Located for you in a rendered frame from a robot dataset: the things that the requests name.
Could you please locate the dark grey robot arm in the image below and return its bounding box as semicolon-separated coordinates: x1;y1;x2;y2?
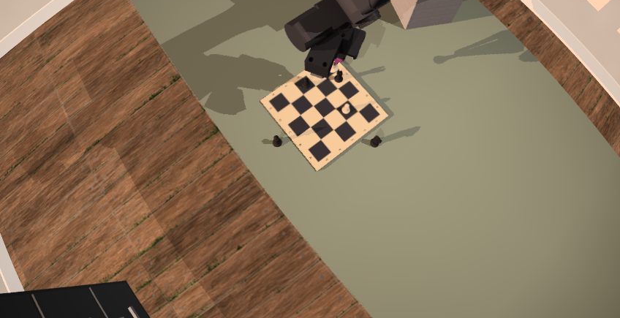
284;0;391;79

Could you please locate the tan and black chessboard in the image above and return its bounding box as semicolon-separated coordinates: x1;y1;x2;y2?
260;62;388;171

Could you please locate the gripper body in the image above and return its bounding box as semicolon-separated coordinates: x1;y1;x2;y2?
333;26;366;60

